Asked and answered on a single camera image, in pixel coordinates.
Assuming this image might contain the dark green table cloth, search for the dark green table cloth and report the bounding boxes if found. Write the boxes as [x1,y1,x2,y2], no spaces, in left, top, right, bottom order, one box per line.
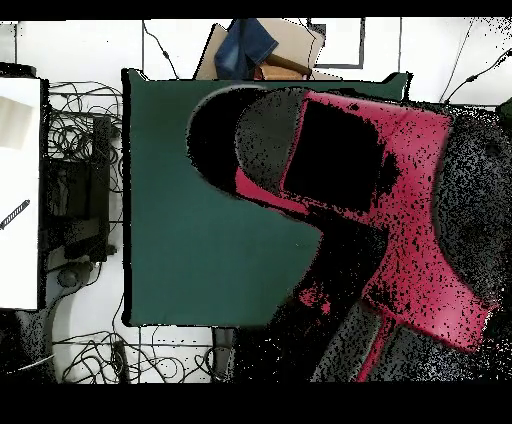
[121,67,413,331]

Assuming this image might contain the folded orange-brown cloth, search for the folded orange-brown cloth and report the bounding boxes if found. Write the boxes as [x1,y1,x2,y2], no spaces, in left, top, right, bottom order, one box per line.
[255,53,314,81]

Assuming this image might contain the blue denim jeans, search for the blue denim jeans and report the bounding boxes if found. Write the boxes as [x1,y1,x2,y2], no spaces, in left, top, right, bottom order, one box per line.
[213,17,280,80]

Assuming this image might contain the brown cardboard box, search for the brown cardboard box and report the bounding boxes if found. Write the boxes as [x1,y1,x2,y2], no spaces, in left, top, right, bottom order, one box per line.
[193,17,343,81]

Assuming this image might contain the black equipment rack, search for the black equipment rack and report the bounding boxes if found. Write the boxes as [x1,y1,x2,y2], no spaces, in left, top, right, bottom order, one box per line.
[41,115,114,263]

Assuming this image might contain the black striped tool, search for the black striped tool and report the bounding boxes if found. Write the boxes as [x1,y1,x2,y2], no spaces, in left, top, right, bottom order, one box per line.
[0,198,32,231]

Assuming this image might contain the white desk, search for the white desk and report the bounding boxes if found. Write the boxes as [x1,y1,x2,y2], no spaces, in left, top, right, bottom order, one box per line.
[0,77,43,311]

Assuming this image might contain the beige paper sheet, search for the beige paper sheet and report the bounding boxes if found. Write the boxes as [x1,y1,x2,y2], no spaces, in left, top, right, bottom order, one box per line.
[0,95,34,151]

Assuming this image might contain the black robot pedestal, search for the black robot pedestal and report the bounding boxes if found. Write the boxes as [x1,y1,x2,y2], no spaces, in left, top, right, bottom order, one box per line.
[211,325,238,382]

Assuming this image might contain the thin black cable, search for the thin black cable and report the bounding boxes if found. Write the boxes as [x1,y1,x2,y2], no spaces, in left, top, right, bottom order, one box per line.
[142,19,180,80]

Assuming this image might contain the black cable with adapter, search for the black cable with adapter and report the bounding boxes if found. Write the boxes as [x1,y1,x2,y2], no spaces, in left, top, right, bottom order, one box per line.
[439,47,512,105]

